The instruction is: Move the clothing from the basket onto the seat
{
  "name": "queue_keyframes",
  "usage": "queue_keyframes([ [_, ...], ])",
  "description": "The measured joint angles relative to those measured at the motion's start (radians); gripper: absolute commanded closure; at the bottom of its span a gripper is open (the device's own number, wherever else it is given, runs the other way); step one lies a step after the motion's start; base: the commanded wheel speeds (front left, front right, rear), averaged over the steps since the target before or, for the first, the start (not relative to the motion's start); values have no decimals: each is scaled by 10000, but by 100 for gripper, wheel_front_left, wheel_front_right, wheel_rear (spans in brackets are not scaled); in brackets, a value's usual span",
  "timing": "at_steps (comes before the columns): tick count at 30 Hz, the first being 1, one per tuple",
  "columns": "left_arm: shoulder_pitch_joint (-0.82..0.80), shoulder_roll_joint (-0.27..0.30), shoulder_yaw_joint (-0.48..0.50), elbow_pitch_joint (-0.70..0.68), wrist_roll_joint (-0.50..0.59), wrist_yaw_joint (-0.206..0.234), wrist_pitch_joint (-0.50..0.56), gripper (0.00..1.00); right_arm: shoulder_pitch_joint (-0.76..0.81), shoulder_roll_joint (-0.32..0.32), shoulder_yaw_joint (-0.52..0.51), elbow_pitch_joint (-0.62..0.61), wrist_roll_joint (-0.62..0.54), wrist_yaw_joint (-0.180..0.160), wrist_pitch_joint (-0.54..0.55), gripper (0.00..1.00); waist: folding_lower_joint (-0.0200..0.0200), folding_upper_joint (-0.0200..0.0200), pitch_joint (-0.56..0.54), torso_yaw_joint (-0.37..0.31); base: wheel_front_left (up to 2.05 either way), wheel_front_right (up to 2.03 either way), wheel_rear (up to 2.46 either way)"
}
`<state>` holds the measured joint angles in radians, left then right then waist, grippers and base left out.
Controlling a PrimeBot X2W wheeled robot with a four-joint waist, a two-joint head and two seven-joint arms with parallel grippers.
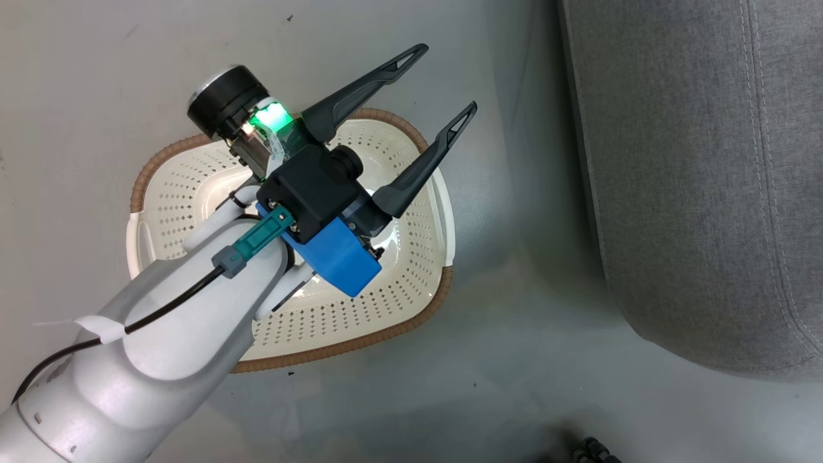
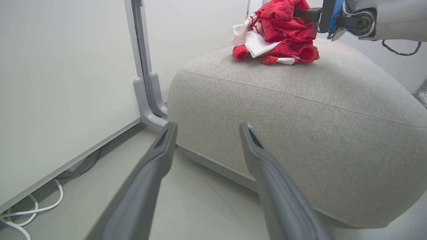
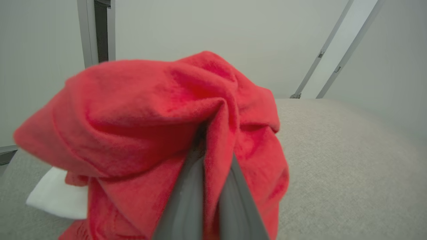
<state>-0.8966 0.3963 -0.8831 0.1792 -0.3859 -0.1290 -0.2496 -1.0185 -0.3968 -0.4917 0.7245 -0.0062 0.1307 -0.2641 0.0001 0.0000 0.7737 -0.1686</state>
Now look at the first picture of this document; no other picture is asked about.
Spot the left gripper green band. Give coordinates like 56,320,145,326
229,43,478,219

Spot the white perforated laundry basket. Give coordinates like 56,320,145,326
125,107,457,374

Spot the grey fabric sofa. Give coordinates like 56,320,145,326
557,0,823,381

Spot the white tape strip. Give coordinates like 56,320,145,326
32,313,128,345

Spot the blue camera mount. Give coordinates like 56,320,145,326
257,202,382,299

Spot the teal and grey cable connector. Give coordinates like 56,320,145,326
212,208,297,279

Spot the thin black cable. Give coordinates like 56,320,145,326
11,266,227,406

